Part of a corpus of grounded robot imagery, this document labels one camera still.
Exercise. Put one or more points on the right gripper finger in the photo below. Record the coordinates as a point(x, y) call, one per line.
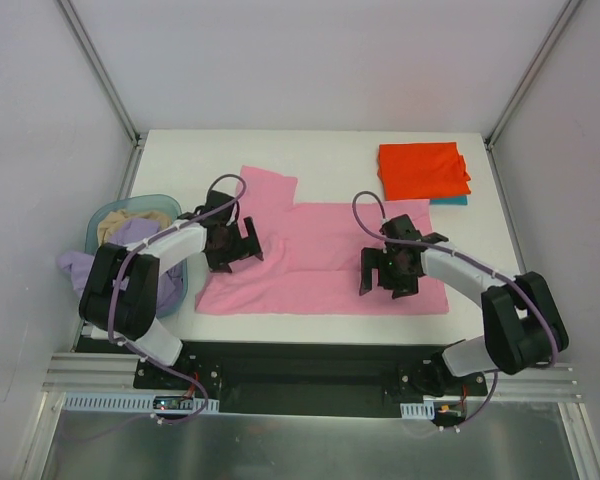
point(405, 291)
point(369, 261)

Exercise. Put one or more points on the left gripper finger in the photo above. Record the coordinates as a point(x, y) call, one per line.
point(251, 243)
point(219, 263)

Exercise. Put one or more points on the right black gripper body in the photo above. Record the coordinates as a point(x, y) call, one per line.
point(378, 270)

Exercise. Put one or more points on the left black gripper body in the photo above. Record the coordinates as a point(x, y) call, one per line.
point(240, 242)

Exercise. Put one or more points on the pink t shirt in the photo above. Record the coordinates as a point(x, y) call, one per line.
point(311, 263)

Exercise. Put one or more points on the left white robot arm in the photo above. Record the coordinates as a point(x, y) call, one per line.
point(121, 293)

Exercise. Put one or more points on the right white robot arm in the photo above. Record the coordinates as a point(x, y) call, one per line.
point(522, 326)

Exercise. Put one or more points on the folded teal t shirt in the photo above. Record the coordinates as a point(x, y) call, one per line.
point(450, 201)

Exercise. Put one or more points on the folded orange t shirt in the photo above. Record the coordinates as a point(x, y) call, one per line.
point(422, 171)

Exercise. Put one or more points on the teal plastic basket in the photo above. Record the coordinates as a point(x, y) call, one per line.
point(160, 202)

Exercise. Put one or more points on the beige t shirt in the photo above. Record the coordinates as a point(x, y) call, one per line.
point(117, 219)

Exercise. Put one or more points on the lavender t shirt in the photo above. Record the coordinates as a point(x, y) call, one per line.
point(77, 265)

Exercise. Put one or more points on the right white cable duct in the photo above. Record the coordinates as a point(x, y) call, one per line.
point(418, 411)

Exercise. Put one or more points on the white cable duct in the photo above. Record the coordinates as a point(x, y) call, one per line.
point(138, 403)
point(418, 411)

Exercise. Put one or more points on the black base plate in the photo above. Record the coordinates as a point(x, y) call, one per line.
point(336, 380)

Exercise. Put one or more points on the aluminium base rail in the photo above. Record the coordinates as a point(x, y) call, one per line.
point(114, 373)

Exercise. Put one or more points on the left white cable duct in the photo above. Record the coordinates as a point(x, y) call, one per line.
point(138, 403)

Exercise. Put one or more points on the left aluminium frame post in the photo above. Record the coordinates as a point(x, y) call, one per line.
point(79, 31)

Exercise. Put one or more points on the aluminium frame post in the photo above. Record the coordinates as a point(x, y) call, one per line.
point(557, 29)
point(79, 31)

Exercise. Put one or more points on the right aluminium frame post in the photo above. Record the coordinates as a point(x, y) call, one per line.
point(557, 29)

